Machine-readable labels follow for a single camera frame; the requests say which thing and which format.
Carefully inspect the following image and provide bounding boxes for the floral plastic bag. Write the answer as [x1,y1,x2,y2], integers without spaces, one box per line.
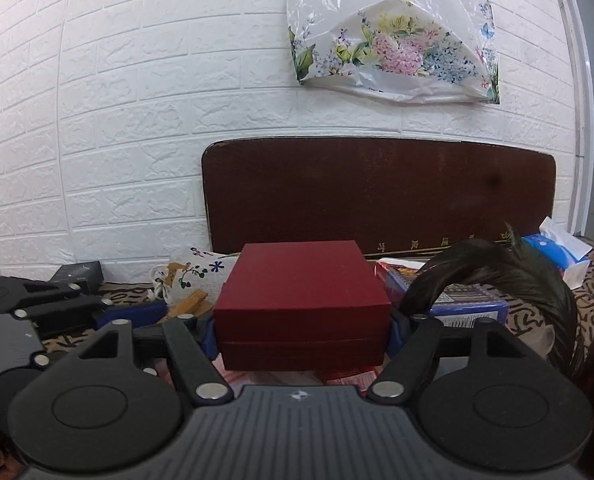
[286,0,500,104]

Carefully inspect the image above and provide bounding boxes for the person dark hair head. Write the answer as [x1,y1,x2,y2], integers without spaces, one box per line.
[397,231,594,390]

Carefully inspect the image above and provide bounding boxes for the small wooden block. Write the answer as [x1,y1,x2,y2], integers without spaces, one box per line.
[158,289,213,324]

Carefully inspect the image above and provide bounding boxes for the red tube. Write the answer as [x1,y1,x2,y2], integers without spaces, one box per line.
[317,366,381,394]

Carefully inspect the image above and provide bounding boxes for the blue tissue pack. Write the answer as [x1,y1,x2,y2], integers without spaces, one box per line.
[522,217,592,290]

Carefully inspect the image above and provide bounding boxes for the blue printed box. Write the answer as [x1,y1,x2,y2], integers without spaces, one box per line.
[374,258,508,327]

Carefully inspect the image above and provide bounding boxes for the dark red gift box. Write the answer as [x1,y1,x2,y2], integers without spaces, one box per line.
[213,240,391,373]

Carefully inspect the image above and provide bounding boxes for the floral drawstring pouch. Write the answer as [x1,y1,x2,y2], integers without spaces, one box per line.
[148,247,239,307]

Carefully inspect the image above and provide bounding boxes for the patterned tan black cloth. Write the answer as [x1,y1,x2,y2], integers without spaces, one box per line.
[0,240,594,479]

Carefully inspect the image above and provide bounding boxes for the dark wooden headboard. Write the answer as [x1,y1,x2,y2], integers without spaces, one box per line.
[201,136,556,256]

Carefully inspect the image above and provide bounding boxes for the black box with barcode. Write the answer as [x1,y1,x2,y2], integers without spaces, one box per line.
[50,261,104,295]

